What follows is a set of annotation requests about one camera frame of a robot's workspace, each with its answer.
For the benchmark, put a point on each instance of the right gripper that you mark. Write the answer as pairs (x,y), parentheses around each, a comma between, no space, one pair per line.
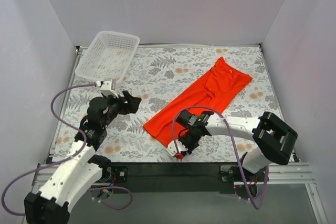
(185,145)

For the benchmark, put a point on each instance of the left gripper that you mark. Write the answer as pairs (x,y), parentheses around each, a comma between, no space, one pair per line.
(125,104)

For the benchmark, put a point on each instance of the orange t shirt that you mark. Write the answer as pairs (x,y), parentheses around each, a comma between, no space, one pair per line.
(215,89)

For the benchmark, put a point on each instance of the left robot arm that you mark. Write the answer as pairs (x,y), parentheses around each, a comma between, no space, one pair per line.
(54,201)

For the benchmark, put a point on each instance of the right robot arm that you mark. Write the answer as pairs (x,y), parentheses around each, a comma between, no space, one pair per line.
(275,139)

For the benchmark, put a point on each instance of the floral patterned table mat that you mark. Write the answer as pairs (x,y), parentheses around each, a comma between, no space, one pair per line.
(158,75)

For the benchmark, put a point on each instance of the white plastic basket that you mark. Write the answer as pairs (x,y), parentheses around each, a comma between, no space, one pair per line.
(109,56)

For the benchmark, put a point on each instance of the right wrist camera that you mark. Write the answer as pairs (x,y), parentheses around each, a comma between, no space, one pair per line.
(176,149)

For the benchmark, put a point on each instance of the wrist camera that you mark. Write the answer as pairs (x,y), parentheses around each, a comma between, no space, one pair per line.
(107,89)
(176,149)

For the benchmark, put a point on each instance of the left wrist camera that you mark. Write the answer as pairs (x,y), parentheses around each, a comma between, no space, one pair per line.
(107,89)

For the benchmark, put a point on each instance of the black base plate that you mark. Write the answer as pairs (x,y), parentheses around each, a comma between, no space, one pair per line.
(176,177)

